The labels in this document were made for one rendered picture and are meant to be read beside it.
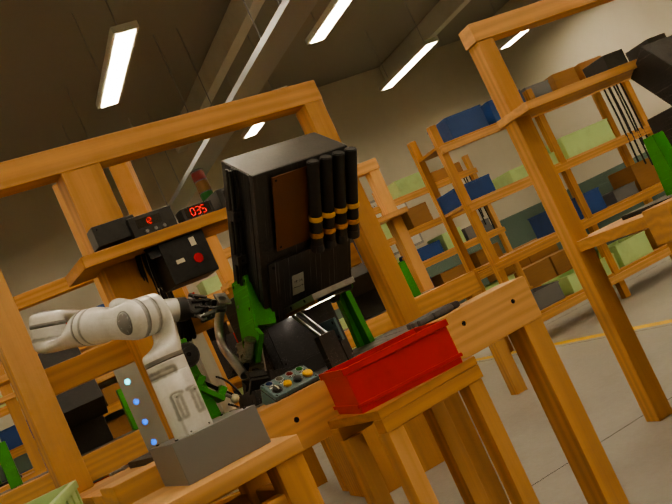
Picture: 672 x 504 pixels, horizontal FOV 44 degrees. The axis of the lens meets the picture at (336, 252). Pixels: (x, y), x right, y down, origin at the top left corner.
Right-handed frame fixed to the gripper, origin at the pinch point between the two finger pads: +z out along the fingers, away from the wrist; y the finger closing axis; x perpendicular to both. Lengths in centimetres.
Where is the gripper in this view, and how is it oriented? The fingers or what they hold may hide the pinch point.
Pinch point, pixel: (218, 305)
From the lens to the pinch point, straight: 265.7
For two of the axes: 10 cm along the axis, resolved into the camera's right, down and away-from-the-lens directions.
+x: -2.1, 8.6, 4.7
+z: 8.6, -0.7, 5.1
